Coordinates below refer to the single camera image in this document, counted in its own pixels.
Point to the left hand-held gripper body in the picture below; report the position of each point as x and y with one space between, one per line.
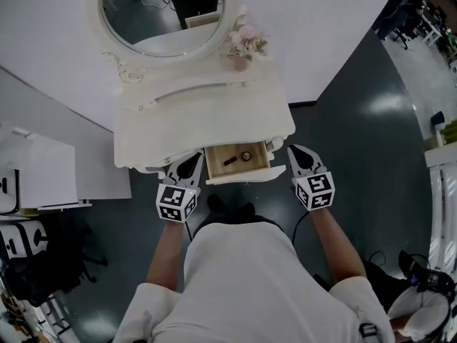
175 200

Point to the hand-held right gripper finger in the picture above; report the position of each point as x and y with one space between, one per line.
295 163
310 161

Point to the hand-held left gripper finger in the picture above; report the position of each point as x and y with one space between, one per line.
196 173
178 170

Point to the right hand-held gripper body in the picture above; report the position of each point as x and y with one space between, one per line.
316 189

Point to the large white wooden drawer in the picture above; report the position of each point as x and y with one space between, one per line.
221 172

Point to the small black stick object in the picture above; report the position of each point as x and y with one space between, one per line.
229 161

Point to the small round dark object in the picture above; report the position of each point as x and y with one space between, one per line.
246 155

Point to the person's left forearm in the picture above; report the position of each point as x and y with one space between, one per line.
166 259

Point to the person's right forearm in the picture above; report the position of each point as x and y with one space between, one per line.
337 248

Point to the white dressing table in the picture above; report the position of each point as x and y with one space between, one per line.
203 120

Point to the person's white shirt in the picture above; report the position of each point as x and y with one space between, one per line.
250 291

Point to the pink flowers in vase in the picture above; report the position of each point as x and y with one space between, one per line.
246 45

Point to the low white cabinet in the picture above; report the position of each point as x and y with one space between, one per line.
43 173

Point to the black office chair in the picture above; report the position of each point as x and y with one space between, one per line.
50 263

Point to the oval white framed mirror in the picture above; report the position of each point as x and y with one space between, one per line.
160 16

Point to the white device with black marks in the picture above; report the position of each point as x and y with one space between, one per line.
21 239

